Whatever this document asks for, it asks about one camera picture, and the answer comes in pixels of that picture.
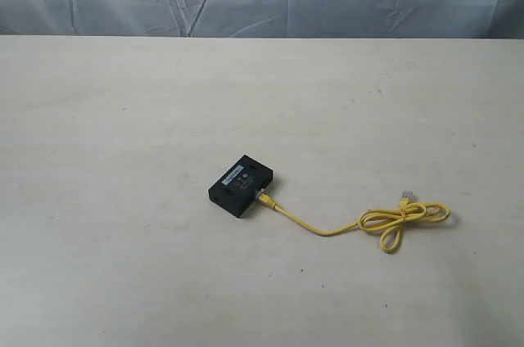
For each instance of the black network switch box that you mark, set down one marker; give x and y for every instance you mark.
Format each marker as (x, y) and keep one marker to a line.
(237, 189)

